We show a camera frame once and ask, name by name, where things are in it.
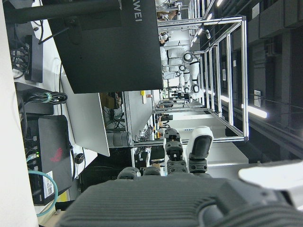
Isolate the right robot hand white grey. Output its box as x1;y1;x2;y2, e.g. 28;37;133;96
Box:
55;126;303;227

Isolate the white workbench cabinet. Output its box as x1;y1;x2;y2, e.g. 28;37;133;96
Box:
122;90;164;143

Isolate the black computer red logo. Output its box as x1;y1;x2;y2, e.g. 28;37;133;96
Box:
25;114;73;206

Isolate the white humanoid robot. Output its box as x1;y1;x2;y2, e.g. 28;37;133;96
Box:
160;44;205;99

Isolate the black Huawei monitor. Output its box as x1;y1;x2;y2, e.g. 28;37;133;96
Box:
4;0;164;94

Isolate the black dock box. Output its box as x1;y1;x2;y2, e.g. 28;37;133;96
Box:
24;35;44;84

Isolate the teal network cable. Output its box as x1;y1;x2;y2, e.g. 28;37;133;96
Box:
27;155;59;216

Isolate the black cable bundle green tie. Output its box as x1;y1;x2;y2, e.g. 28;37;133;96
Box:
24;91;69;105

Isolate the aluminium profile frame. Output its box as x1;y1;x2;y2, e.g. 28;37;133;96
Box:
131;15;250;145

